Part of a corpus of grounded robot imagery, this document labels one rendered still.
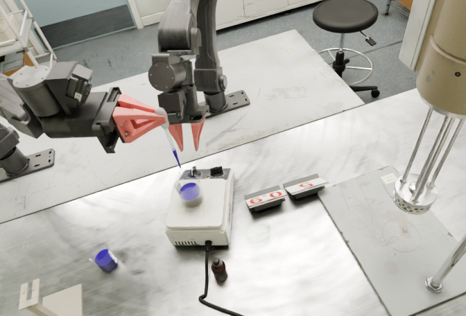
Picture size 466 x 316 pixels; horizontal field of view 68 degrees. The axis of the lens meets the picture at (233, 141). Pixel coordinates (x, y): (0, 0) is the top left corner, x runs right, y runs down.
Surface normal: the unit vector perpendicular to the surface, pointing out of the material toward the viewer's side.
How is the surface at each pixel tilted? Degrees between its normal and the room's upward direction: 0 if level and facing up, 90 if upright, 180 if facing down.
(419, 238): 0
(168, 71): 59
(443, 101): 90
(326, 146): 0
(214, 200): 0
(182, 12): 18
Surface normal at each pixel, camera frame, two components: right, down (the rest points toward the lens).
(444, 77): -0.81, 0.49
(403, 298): -0.12, -0.68
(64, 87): -0.06, 0.74
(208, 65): -0.22, 0.32
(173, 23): -0.18, -0.42
